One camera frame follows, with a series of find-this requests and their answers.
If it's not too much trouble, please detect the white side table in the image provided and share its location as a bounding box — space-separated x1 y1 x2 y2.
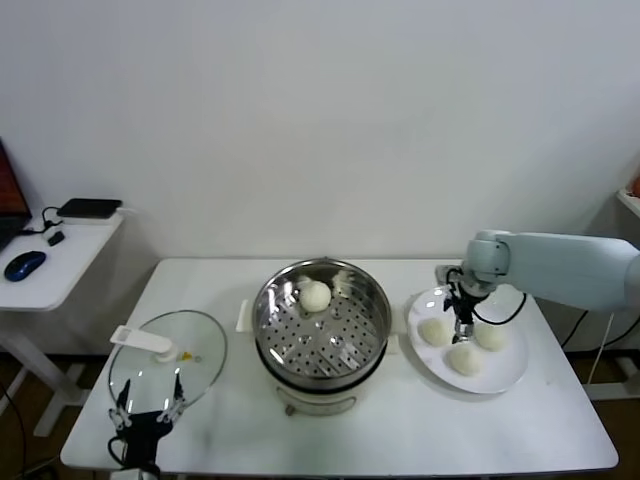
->
0 212 126 439

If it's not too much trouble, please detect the open black laptop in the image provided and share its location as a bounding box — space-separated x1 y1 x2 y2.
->
0 137 34 254

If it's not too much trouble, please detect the white steamed baozi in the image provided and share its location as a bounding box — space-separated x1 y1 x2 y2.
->
473 322 510 352
444 343 485 377
298 279 332 314
417 317 454 347

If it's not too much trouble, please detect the glass lid with white handle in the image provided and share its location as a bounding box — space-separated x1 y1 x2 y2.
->
107 309 230 416

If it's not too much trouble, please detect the white electric cooking pot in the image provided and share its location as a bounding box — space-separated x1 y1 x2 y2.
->
254 334 401 417

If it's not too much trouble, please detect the left gripper cable bundle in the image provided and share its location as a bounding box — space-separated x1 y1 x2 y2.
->
108 435 129 466

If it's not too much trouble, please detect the white round plate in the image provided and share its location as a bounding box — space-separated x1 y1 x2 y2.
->
405 287 531 396

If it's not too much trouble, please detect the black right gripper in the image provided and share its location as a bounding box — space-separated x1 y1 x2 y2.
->
441 285 480 346

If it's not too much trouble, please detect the perforated steel steamer basket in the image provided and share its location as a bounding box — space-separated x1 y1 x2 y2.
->
235 257 409 381

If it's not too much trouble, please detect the black floor cable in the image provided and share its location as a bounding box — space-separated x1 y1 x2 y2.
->
0 384 26 476

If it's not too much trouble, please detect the flat black device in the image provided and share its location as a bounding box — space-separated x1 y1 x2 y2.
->
56 198 124 220

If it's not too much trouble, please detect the white power cable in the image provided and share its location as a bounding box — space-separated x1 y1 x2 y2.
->
587 312 614 389

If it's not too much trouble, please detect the blue computer mouse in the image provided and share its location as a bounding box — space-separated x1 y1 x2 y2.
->
3 250 48 281

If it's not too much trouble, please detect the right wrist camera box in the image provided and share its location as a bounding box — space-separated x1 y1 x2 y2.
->
433 263 464 286

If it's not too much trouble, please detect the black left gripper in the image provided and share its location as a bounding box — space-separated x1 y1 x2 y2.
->
108 374 189 469

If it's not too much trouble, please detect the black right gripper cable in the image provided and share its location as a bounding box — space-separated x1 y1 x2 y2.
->
472 292 529 326

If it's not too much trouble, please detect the thin black adapter cable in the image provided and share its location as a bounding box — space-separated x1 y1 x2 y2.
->
19 206 64 236

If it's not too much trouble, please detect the black power cable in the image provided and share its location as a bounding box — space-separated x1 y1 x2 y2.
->
559 309 591 351

